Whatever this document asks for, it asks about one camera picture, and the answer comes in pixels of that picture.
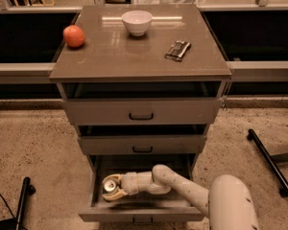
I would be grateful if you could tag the grey drawer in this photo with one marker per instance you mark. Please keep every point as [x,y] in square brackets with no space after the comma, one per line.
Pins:
[147,139]
[142,208]
[148,111]

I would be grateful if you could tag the middle grey drawer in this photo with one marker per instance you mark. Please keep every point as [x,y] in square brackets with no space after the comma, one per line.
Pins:
[147,139]

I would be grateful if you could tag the black left base leg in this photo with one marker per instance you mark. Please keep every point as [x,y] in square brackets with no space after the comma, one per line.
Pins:
[16,221]

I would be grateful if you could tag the orange round fruit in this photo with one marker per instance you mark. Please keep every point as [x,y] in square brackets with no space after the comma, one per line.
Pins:
[73,36]

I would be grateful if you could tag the grey drawer cabinet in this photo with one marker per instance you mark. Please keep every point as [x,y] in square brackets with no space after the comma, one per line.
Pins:
[114,64]

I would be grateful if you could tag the black base leg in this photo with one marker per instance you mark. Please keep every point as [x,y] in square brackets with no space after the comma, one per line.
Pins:
[16,221]
[272,161]

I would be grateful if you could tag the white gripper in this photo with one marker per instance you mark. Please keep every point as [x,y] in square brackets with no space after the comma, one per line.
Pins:
[130,183]

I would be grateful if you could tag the top grey drawer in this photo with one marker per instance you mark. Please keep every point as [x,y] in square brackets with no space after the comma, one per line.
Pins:
[148,111]

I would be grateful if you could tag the green soda can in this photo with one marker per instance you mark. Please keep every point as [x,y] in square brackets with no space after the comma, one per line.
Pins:
[110,187]

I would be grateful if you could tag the black right base leg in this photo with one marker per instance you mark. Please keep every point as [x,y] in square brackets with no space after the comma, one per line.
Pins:
[272,161]

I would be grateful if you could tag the bottom grey drawer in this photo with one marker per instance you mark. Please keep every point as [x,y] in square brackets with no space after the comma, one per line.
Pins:
[142,208]

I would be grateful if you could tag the dark snack bar packet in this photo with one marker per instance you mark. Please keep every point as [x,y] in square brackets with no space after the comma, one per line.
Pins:
[177,50]

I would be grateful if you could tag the white bowl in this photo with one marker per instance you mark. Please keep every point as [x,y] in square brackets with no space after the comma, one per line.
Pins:
[137,22]

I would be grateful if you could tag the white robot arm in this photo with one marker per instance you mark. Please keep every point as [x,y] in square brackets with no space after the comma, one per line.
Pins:
[227,203]

